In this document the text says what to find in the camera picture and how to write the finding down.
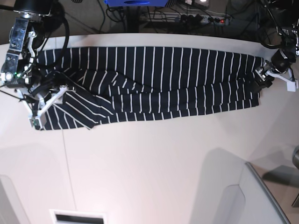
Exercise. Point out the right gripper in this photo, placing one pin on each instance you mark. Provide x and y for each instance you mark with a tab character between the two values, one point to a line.
40	91

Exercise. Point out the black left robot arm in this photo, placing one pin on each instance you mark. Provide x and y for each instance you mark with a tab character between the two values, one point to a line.
284	15

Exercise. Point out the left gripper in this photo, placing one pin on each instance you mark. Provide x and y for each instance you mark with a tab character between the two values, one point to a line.
280	63

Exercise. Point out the blue box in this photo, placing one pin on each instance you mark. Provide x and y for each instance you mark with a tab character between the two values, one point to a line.
135	3

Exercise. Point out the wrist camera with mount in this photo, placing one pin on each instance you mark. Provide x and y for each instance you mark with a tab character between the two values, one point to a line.
292	83
38	106

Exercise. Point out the white power strip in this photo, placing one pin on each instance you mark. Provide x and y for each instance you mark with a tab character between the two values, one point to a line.
184	18

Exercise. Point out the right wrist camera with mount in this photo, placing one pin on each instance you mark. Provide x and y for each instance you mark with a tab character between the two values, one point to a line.
38	106

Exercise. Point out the navy white striped t-shirt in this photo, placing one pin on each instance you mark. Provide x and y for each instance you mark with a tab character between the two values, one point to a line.
121	84

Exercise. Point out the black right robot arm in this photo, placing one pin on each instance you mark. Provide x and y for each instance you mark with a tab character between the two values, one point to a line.
21	70

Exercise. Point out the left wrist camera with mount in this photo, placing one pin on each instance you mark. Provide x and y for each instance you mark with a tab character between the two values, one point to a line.
292	83

